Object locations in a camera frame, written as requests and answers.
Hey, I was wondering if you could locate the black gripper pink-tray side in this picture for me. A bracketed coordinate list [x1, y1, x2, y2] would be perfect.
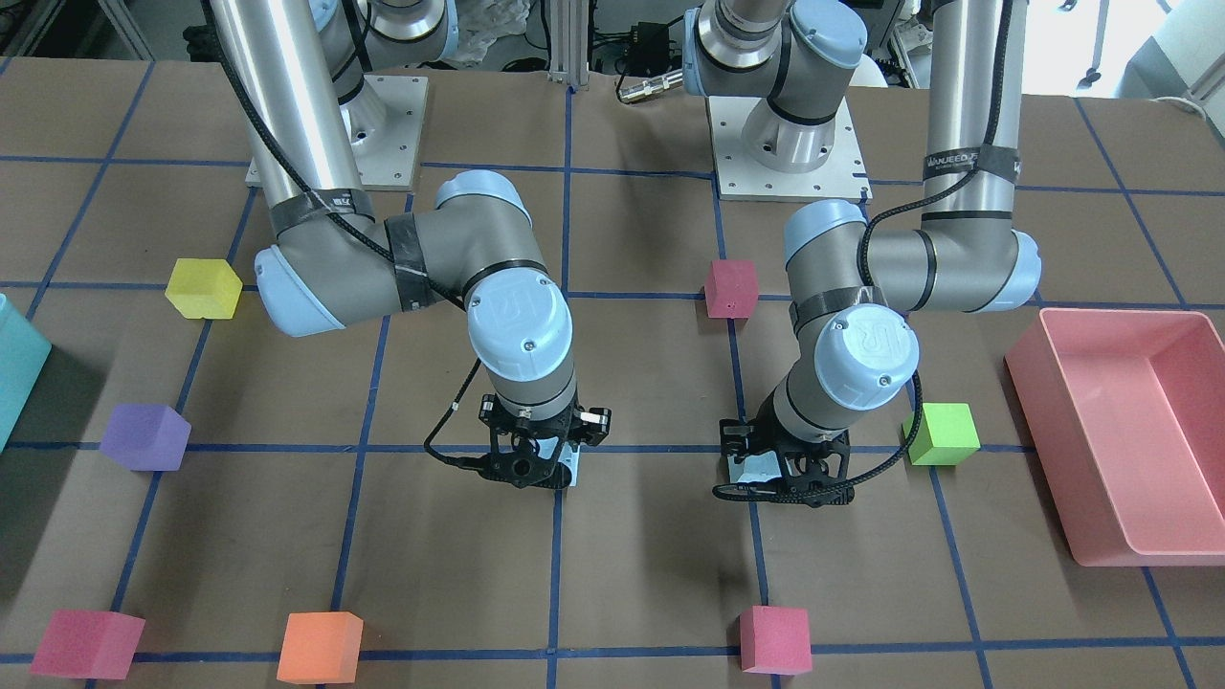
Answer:
[719, 419, 855, 508]

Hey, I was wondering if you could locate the black gripper teal-tray side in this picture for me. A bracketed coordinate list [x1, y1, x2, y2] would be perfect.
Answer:
[478, 397, 613, 488]

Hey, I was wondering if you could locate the light blue foam block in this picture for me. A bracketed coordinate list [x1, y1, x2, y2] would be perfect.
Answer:
[726, 451, 782, 484]
[537, 436, 581, 489]

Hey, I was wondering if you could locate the silver robot arm near teal tray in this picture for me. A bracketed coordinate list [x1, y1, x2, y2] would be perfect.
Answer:
[202, 1, 613, 489]

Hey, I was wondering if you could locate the silver robot arm near pink tray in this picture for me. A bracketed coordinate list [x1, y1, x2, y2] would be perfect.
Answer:
[682, 1, 1042, 508]

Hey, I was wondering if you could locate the green foam block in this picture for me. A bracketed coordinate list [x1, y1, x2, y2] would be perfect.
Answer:
[907, 402, 981, 466]

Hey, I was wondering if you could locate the pink foam block centre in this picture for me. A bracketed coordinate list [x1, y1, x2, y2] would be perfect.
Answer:
[737, 604, 813, 677]
[703, 260, 760, 320]

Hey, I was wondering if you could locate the orange foam block table edge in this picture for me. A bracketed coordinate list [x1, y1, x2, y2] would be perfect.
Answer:
[277, 611, 364, 685]

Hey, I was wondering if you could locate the pink plastic tray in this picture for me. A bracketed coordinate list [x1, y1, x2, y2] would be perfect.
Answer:
[1006, 308, 1224, 566]

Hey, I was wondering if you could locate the yellow foam block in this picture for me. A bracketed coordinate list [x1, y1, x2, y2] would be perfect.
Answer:
[165, 257, 243, 320]

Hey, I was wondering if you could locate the purple foam block near teal tray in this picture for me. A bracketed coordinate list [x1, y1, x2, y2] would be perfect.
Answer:
[100, 403, 191, 472]

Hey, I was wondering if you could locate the pink foam block far corner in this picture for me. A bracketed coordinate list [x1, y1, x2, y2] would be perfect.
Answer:
[29, 608, 147, 680]

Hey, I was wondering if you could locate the teal plastic tray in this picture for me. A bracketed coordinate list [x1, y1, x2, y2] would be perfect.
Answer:
[1, 294, 51, 450]

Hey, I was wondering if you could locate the aluminium frame post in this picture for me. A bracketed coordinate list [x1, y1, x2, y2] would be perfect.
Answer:
[540, 1, 593, 93]

